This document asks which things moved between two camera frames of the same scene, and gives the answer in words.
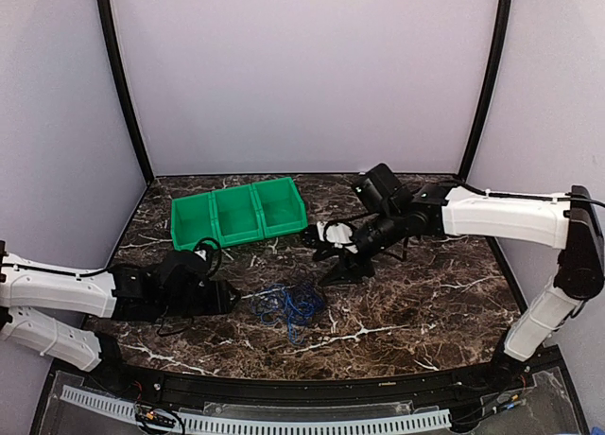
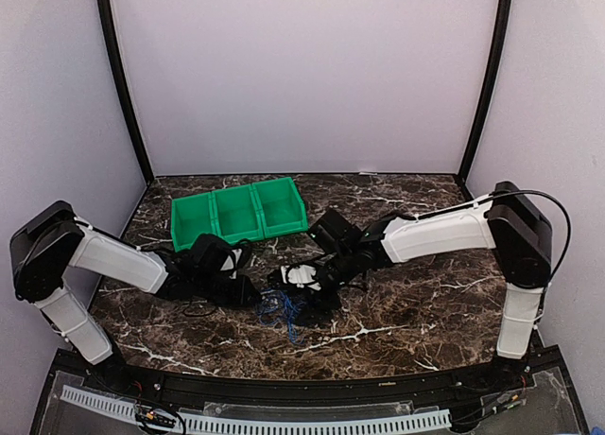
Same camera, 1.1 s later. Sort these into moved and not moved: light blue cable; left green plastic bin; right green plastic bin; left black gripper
Moved: left black gripper
Not moved: left green plastic bin; light blue cable; right green plastic bin
